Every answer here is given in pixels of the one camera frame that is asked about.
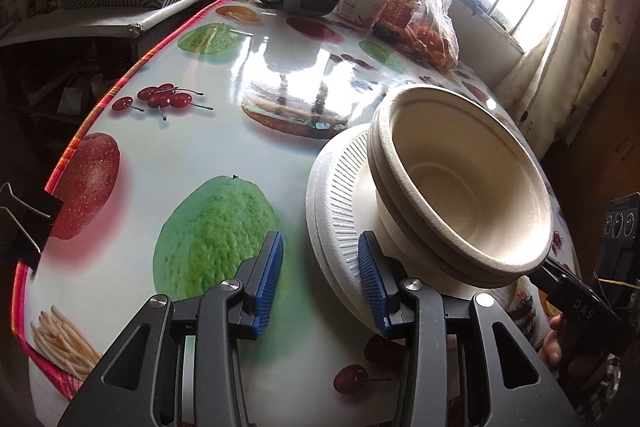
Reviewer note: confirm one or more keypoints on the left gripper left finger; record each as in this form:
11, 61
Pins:
139, 379

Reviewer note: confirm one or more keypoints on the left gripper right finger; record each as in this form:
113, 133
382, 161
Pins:
466, 362

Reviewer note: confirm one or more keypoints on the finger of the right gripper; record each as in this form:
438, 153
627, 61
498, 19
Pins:
590, 326

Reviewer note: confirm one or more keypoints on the white paper plate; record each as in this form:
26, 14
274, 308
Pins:
341, 203

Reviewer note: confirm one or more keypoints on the beige paper bowl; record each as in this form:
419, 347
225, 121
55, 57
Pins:
463, 191

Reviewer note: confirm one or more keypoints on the person right hand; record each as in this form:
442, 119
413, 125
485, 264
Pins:
550, 351

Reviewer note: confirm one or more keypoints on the fruit print tablecloth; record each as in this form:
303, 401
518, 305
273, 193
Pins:
267, 93

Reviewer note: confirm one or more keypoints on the black binder clip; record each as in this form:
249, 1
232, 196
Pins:
26, 225

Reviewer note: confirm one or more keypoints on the floral curtain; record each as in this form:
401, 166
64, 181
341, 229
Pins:
550, 91

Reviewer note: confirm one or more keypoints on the plastic bag of oranges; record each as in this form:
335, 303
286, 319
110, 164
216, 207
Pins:
430, 36

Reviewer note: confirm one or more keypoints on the grey side shelf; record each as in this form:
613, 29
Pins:
97, 22

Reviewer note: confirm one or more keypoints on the red label jar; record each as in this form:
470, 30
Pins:
394, 20

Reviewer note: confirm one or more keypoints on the white paper cup container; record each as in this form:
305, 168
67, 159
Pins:
361, 13

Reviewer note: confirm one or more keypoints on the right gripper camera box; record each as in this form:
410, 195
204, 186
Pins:
618, 261

